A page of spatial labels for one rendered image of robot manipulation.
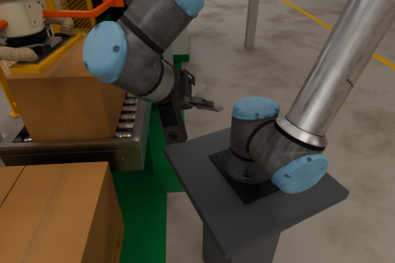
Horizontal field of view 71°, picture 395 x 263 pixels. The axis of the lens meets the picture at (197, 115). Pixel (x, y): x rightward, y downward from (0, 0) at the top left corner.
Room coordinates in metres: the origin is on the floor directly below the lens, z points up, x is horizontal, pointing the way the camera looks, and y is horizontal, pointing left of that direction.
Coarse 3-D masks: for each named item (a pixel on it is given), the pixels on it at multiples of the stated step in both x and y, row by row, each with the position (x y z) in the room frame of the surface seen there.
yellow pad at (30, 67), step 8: (64, 40) 1.03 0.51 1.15; (72, 40) 1.05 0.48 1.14; (80, 40) 1.09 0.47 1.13; (40, 48) 0.89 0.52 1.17; (48, 48) 0.95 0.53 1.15; (56, 48) 0.95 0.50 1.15; (64, 48) 0.97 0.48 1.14; (40, 56) 0.87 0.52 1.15; (48, 56) 0.88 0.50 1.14; (56, 56) 0.90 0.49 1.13; (16, 64) 0.82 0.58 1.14; (24, 64) 0.82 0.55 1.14; (32, 64) 0.82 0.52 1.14; (40, 64) 0.82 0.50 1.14; (48, 64) 0.85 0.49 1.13; (16, 72) 0.80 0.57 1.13; (24, 72) 0.79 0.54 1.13; (32, 72) 0.79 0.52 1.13; (40, 72) 0.79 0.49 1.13
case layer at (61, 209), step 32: (0, 192) 0.81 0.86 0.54; (32, 192) 0.81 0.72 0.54; (64, 192) 0.81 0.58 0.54; (96, 192) 0.81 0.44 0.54; (0, 224) 0.65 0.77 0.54; (32, 224) 0.65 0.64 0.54; (64, 224) 0.65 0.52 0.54; (96, 224) 0.69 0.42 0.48; (0, 256) 0.53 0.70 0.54; (32, 256) 0.53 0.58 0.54; (64, 256) 0.53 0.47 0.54; (96, 256) 0.61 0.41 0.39
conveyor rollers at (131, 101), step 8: (128, 96) 1.65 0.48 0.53; (128, 104) 1.56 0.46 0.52; (136, 104) 1.56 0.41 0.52; (128, 112) 1.47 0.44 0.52; (120, 120) 1.38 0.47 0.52; (128, 120) 1.38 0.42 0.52; (120, 128) 1.29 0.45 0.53; (128, 128) 1.29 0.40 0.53; (120, 136) 1.20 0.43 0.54; (128, 136) 1.21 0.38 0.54
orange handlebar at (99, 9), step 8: (112, 0) 1.18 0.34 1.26; (96, 8) 1.03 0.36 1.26; (104, 8) 1.08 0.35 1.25; (48, 16) 1.00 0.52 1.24; (56, 16) 0.99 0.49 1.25; (64, 16) 0.99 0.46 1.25; (72, 16) 0.99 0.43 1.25; (80, 16) 0.99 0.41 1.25; (88, 16) 0.99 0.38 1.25; (96, 16) 1.00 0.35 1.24; (0, 24) 0.86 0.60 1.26
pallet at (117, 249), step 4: (120, 216) 0.98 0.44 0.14; (120, 220) 0.96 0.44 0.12; (120, 224) 0.95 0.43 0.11; (124, 224) 1.00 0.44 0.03; (120, 228) 0.93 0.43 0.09; (124, 228) 0.98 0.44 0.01; (120, 232) 0.91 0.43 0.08; (116, 236) 0.85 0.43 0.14; (120, 236) 0.90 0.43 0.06; (116, 240) 0.83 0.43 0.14; (120, 240) 0.89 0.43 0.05; (116, 244) 0.86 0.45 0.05; (120, 244) 0.87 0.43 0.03; (116, 248) 0.85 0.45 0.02; (120, 248) 0.86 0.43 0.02; (116, 252) 0.83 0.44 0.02; (120, 252) 0.84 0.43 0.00; (116, 256) 0.81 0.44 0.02; (112, 260) 0.72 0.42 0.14; (116, 260) 0.79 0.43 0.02
